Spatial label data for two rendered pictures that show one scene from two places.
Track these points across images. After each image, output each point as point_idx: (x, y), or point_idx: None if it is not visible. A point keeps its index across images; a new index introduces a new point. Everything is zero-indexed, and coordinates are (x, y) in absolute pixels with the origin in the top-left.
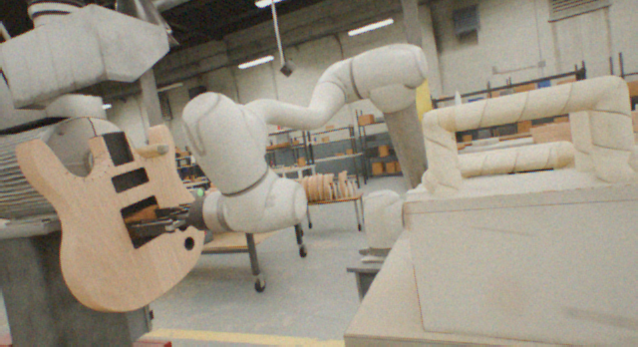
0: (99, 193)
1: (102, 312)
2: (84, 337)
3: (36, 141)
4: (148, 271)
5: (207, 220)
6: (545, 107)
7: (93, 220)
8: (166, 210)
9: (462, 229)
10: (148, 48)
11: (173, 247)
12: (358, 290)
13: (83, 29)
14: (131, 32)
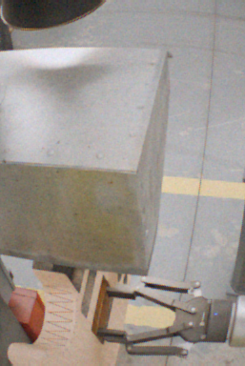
0: (79, 337)
1: None
2: None
3: (42, 358)
4: (111, 348)
5: (235, 346)
6: None
7: (83, 363)
8: (130, 294)
9: None
10: (162, 132)
11: (118, 304)
12: None
13: (94, 202)
14: (154, 137)
